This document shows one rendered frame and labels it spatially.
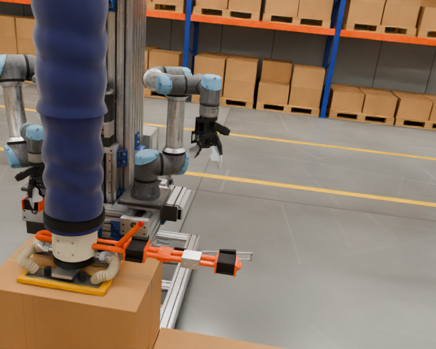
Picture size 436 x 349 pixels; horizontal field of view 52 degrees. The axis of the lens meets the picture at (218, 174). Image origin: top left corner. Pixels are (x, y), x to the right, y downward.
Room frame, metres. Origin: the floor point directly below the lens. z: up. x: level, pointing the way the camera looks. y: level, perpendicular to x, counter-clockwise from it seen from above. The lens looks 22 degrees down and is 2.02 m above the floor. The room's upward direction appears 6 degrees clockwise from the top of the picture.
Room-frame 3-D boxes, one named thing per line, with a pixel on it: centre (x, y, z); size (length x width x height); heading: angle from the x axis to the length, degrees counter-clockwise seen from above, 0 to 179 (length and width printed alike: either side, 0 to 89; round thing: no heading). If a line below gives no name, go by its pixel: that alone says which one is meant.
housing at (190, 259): (1.48, 0.07, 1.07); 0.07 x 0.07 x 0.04; 85
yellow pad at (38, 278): (1.43, 0.54, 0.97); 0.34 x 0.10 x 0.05; 85
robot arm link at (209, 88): (1.69, 0.06, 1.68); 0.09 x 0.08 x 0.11; 22
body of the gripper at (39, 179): (1.81, 0.78, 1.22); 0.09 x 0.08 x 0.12; 85
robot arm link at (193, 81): (1.78, 0.11, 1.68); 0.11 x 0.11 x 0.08; 22
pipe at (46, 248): (1.52, 0.53, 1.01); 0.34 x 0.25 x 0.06; 85
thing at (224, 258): (1.46, -0.06, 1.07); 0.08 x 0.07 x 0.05; 85
